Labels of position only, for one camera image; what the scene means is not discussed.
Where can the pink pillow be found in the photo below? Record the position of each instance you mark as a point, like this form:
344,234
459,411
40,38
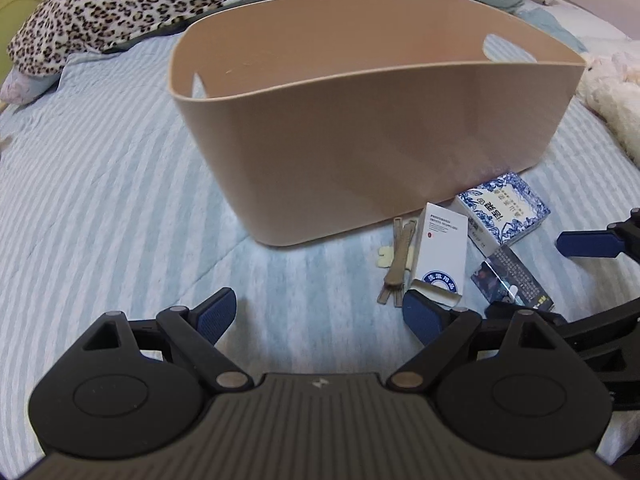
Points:
21,89

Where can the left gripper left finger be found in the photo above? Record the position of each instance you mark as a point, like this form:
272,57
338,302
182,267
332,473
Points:
192,335

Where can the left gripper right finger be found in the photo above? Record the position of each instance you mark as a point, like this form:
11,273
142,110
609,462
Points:
446,335

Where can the beige plastic storage basket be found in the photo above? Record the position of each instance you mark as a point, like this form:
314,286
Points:
318,117

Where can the white fluffy plush toy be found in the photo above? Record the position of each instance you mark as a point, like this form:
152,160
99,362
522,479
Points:
610,88

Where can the dark blue small box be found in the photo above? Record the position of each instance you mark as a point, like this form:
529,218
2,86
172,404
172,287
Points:
503,277

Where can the striped blue bed sheet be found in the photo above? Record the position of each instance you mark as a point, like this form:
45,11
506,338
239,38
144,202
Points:
108,204

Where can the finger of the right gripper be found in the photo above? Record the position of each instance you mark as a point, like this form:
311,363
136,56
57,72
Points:
612,330
618,238

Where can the khaki hair clip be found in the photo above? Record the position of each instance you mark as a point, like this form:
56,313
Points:
396,260

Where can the white medicine box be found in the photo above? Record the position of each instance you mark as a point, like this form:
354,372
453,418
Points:
439,259

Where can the blue white porcelain-pattern box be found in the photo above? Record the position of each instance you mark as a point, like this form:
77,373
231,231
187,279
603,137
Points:
500,212

